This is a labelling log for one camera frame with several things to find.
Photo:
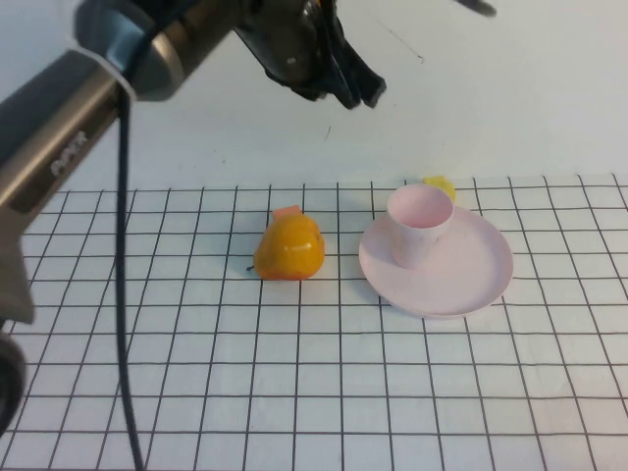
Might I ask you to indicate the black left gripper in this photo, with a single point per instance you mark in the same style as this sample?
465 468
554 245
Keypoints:
287 44

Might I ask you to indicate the pink plastic cup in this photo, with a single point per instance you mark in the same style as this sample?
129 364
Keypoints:
417 230

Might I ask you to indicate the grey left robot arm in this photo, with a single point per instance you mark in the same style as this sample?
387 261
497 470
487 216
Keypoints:
73 137

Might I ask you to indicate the pink plastic plate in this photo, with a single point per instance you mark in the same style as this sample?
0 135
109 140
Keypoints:
471 275

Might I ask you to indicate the yellow foam block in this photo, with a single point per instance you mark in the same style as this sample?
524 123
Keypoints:
444 185

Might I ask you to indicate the salmon foam block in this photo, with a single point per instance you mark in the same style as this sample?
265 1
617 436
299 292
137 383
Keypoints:
286 212

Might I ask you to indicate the orange plastic pear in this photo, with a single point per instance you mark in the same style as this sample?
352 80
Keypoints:
289 247

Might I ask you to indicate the white black-grid mat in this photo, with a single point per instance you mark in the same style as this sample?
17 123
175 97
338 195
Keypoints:
314 402

